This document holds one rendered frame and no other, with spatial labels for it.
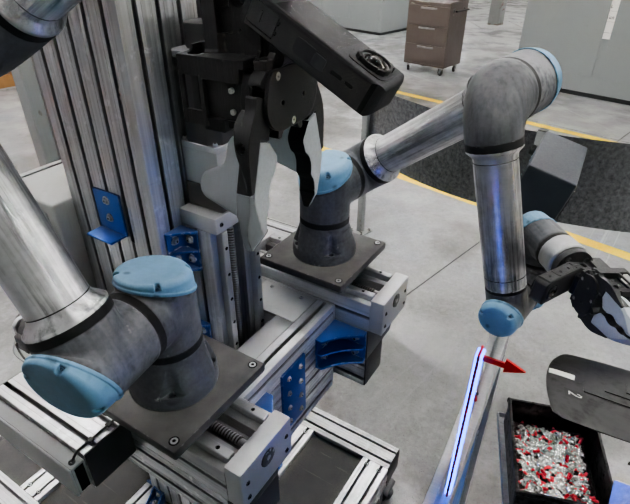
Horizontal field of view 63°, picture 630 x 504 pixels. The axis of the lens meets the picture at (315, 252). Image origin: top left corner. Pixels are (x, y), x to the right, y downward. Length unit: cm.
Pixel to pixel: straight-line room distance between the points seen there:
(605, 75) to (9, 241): 666
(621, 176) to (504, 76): 168
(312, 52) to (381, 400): 202
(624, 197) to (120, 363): 224
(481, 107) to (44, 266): 67
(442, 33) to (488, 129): 650
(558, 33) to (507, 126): 621
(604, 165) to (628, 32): 443
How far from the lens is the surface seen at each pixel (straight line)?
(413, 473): 209
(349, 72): 35
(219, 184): 42
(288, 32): 37
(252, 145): 38
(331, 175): 110
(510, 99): 90
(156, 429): 88
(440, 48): 741
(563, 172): 128
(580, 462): 117
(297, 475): 180
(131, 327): 74
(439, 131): 108
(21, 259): 69
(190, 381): 87
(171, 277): 78
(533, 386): 251
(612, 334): 93
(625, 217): 264
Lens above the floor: 170
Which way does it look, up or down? 32 degrees down
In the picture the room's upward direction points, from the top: straight up
